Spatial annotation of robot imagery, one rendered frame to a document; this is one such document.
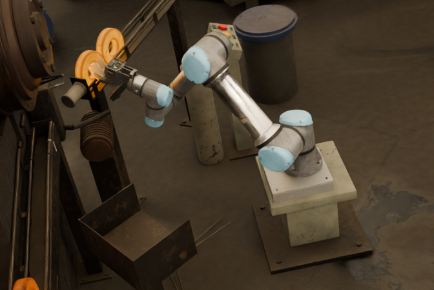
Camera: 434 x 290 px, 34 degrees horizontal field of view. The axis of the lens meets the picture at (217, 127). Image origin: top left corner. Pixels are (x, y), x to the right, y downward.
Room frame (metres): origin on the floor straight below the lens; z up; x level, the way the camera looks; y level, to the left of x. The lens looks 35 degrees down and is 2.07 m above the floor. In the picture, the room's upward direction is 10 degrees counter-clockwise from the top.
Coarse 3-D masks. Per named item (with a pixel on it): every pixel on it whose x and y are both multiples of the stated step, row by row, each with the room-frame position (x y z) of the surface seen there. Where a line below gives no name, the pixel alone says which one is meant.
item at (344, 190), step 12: (324, 144) 2.24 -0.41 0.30; (324, 156) 2.16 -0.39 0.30; (336, 156) 2.15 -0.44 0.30; (336, 168) 2.08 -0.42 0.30; (264, 180) 2.09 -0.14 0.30; (336, 180) 2.01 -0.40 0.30; (348, 180) 2.00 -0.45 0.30; (324, 192) 1.96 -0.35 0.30; (336, 192) 1.95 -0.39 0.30; (348, 192) 1.94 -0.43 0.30; (276, 204) 1.94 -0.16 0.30; (288, 204) 1.93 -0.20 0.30; (300, 204) 1.93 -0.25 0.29; (312, 204) 1.93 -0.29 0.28; (324, 204) 1.93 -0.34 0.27
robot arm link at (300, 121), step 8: (288, 112) 2.13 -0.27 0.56; (296, 112) 2.12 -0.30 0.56; (304, 112) 2.11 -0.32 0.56; (280, 120) 2.10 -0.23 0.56; (288, 120) 2.07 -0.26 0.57; (296, 120) 2.06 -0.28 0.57; (304, 120) 2.06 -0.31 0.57; (288, 128) 2.04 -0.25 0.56; (296, 128) 2.04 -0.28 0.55; (304, 128) 2.05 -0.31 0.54; (312, 128) 2.08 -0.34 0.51; (304, 136) 2.03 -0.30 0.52; (312, 136) 2.07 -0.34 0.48; (304, 144) 2.02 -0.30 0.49; (312, 144) 2.06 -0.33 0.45
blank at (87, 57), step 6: (84, 54) 2.45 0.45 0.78; (90, 54) 2.46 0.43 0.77; (96, 54) 2.49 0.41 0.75; (78, 60) 2.43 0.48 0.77; (84, 60) 2.42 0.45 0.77; (90, 60) 2.45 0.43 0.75; (96, 60) 2.48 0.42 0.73; (78, 66) 2.41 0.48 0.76; (84, 66) 2.41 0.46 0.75; (78, 72) 2.40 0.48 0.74; (84, 72) 2.40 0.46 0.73; (84, 78) 2.40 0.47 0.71; (90, 78) 2.43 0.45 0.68
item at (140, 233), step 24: (120, 192) 1.66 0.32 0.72; (96, 216) 1.60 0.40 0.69; (120, 216) 1.65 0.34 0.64; (144, 216) 1.66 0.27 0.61; (96, 240) 1.51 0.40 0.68; (120, 240) 1.58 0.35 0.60; (144, 240) 1.56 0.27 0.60; (168, 240) 1.44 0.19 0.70; (192, 240) 1.49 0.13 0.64; (120, 264) 1.43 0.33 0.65; (144, 264) 1.38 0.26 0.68; (168, 264) 1.43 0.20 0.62; (144, 288) 1.37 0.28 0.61
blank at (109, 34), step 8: (104, 32) 2.57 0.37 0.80; (112, 32) 2.59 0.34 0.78; (120, 32) 2.63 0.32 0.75; (104, 40) 2.54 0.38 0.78; (112, 40) 2.61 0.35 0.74; (120, 40) 2.62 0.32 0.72; (96, 48) 2.54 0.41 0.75; (104, 48) 2.53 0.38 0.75; (112, 48) 2.61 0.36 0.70; (120, 48) 2.61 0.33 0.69; (104, 56) 2.52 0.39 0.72; (112, 56) 2.56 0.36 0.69
